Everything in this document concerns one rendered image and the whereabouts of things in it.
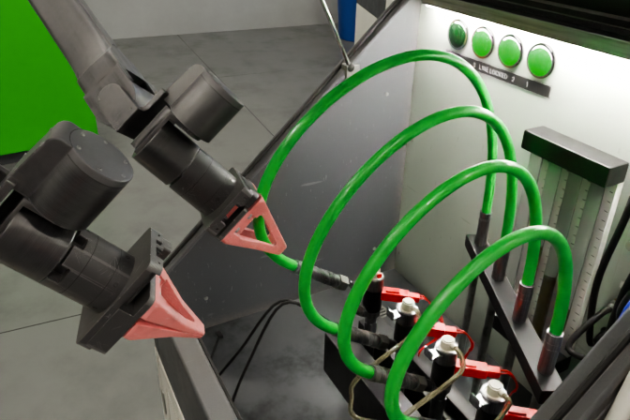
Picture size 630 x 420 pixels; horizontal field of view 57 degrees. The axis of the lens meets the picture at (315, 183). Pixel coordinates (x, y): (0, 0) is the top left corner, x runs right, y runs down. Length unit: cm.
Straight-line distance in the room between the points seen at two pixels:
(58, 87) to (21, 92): 21
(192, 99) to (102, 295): 23
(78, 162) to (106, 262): 10
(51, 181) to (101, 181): 4
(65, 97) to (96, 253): 349
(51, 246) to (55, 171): 7
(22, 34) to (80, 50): 311
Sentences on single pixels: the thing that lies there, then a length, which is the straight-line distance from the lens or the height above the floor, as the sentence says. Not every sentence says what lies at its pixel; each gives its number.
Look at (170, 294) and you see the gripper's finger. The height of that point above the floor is 125.
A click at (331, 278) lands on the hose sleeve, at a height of 113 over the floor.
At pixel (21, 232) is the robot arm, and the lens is 50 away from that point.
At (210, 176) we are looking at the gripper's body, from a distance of 65.
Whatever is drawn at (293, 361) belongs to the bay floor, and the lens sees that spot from 109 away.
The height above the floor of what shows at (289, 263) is 117.
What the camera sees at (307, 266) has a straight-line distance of 64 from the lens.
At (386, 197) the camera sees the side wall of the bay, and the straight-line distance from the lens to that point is 122.
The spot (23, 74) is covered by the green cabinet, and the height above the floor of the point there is 56.
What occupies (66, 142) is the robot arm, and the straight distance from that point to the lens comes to 46.
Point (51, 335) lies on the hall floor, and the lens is 258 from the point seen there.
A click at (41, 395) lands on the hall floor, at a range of 234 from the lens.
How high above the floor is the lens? 160
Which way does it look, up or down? 27 degrees down
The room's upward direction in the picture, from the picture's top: 1 degrees clockwise
